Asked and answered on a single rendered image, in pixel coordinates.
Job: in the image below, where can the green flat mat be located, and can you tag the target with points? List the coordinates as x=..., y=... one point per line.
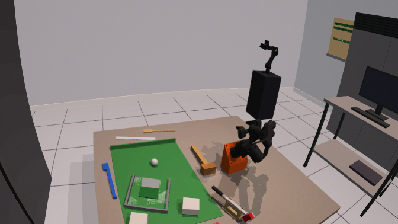
x=171, y=164

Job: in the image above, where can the orange-brown wooden mallet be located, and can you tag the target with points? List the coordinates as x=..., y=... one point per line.
x=206, y=168

